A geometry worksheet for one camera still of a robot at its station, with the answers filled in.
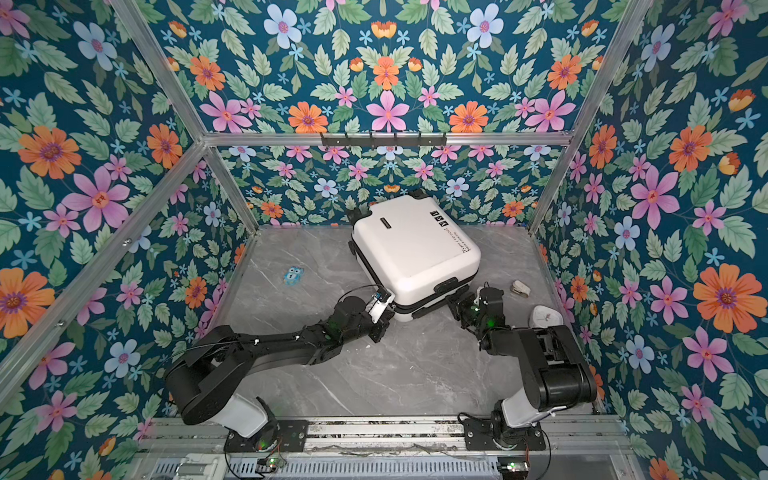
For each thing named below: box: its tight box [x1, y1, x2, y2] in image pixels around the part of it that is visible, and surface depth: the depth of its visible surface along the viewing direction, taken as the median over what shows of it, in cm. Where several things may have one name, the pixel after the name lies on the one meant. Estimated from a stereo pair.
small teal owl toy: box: [283, 266, 305, 285], surface depth 106 cm
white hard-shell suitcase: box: [349, 192, 481, 321], surface depth 88 cm
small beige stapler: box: [511, 279, 531, 298], surface depth 100 cm
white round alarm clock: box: [531, 305, 564, 329], surface depth 95 cm
